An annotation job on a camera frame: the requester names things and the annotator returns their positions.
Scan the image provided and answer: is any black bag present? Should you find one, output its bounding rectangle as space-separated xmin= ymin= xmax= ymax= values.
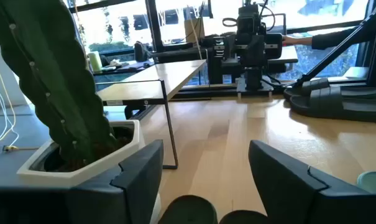
xmin=134 ymin=40 xmax=152 ymax=63

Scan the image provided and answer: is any dark background desk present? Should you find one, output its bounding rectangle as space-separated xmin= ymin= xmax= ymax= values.
xmin=93 ymin=59 xmax=155 ymax=77

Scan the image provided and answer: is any person's forearm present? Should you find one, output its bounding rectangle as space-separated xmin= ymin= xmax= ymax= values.
xmin=311 ymin=26 xmax=376 ymax=51

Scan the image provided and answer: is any white hexagonal plant pot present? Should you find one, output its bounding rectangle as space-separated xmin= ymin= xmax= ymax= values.
xmin=16 ymin=119 xmax=162 ymax=224

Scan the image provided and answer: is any black window pillar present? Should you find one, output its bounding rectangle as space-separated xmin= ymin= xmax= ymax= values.
xmin=144 ymin=0 xmax=165 ymax=53

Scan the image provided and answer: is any black aluminium rig frame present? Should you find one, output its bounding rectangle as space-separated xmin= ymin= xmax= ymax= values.
xmin=172 ymin=0 xmax=376 ymax=101

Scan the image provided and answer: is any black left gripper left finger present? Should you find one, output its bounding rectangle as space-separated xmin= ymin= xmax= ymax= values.
xmin=68 ymin=139 xmax=164 ymax=224

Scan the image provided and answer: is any light green cylinder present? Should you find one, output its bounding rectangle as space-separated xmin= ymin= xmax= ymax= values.
xmin=87 ymin=50 xmax=104 ymax=74

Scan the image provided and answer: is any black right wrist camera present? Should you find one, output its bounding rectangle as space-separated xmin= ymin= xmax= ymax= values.
xmin=236 ymin=2 xmax=267 ymax=35

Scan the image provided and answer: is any teal green rubber slide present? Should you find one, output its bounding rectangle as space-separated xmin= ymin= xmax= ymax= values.
xmin=357 ymin=170 xmax=376 ymax=194

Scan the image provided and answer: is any person's hand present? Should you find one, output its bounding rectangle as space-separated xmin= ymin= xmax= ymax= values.
xmin=282 ymin=34 xmax=313 ymax=47

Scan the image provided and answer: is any brown cardboard box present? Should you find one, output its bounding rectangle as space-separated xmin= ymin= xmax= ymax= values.
xmin=184 ymin=17 xmax=206 ymax=44

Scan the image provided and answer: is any green cactus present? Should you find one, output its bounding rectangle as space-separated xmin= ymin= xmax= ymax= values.
xmin=0 ymin=0 xmax=117 ymax=164

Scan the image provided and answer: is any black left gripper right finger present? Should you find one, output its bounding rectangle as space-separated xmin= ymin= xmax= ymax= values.
xmin=248 ymin=139 xmax=376 ymax=224

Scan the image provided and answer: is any white cable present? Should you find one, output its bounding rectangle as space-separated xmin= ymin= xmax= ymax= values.
xmin=0 ymin=63 xmax=20 ymax=161

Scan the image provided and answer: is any wooden shelf with black frame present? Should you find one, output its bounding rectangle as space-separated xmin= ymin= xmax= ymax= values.
xmin=94 ymin=58 xmax=208 ymax=170

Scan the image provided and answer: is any white background table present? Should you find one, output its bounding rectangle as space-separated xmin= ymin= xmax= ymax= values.
xmin=267 ymin=45 xmax=300 ymax=65

